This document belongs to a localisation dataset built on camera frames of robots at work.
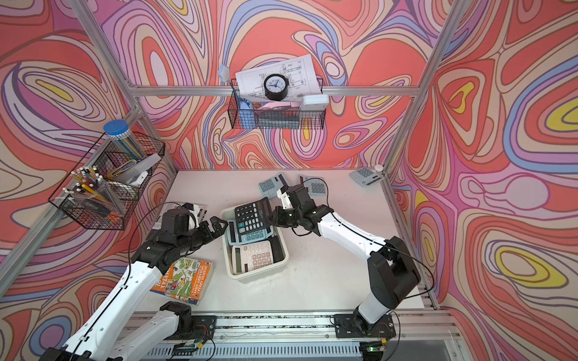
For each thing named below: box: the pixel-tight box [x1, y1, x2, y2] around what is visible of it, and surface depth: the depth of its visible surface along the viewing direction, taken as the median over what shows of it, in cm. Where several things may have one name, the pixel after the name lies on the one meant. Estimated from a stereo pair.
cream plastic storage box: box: [220, 206, 290, 281], surface depth 84 cm
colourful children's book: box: [150, 257, 215, 306], surface depth 80 cm
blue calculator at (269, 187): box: [258, 172, 285, 200], surface depth 113 cm
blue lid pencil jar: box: [103, 119, 147, 162], surface depth 74 cm
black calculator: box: [234, 197, 272, 234], surface depth 84 cm
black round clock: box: [263, 73, 289, 102], surface depth 80 cm
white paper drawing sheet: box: [234, 54, 323, 102], surface depth 84 cm
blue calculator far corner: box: [349, 166, 384, 189], surface depth 117 cm
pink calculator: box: [231, 240, 274, 276], surface depth 82 cm
